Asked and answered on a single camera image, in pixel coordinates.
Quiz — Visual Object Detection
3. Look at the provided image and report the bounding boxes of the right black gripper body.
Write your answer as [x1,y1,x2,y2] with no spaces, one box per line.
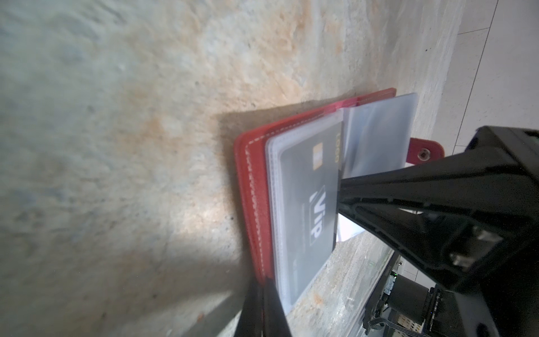
[446,126,538,336]

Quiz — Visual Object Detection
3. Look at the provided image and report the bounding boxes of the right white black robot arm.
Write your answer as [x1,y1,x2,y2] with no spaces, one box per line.
[338,126,538,336]

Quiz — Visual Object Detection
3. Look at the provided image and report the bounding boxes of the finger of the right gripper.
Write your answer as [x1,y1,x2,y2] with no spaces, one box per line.
[338,202,505,291]
[339,151,531,211]

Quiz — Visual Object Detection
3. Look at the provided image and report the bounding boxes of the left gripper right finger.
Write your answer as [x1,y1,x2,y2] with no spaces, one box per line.
[262,281,292,337]

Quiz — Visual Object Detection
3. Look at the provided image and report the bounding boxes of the red card holder wallet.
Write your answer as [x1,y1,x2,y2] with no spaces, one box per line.
[234,88,444,287]

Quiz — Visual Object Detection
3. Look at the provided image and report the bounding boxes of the black VIP card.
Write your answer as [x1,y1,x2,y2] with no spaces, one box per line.
[266,119,342,311]

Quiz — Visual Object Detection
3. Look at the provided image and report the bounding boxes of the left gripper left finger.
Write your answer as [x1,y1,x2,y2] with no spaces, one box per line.
[234,278,263,337]

